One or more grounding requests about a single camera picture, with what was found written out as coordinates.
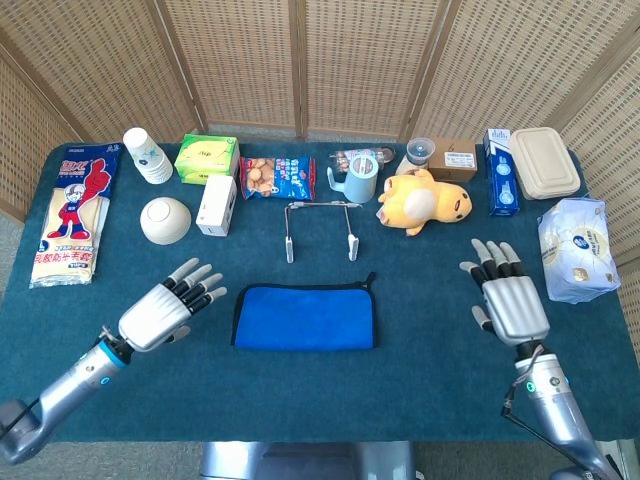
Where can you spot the brown cardboard box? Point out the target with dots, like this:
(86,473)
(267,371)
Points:
(455,162)

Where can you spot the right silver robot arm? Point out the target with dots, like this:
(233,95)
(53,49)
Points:
(555,405)

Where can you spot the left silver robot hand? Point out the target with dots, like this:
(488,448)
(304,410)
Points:
(150,320)

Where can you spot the clear jar with blue lid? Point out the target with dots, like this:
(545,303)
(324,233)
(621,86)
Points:
(419,152)

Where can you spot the blue biscuit bag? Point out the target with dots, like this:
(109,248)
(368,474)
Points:
(275,177)

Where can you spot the clear snack packet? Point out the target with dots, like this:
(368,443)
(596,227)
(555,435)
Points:
(345,159)

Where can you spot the beige lidded food container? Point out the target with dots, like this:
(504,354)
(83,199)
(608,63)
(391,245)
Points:
(545,165)

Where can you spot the rubber gloves package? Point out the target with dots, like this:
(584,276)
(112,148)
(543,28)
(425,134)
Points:
(75,210)

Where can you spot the long blue box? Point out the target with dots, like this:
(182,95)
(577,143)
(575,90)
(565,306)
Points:
(502,180)

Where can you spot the grey robot torso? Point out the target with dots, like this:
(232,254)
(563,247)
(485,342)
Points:
(300,462)

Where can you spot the cream upturned bowl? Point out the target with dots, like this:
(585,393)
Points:
(165,220)

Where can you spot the teal table cloth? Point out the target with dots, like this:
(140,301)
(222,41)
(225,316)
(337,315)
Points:
(400,390)

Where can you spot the light blue pitcher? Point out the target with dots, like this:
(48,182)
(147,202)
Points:
(360,182)

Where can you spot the white product box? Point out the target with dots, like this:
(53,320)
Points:
(215,205)

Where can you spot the stack of paper cups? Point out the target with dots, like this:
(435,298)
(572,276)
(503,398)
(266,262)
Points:
(150,160)

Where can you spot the blue and grey cloth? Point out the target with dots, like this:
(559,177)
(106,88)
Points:
(305,320)

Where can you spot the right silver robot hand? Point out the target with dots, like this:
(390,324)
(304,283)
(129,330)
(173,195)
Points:
(515,310)

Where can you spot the blue white tissue pack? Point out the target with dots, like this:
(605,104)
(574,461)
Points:
(575,250)

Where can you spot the woven wooden folding screen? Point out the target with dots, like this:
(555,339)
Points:
(370,60)

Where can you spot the yellow plush toy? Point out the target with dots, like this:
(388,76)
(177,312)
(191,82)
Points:
(425,200)

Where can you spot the green tissue box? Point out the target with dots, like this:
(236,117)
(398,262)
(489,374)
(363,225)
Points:
(205,155)

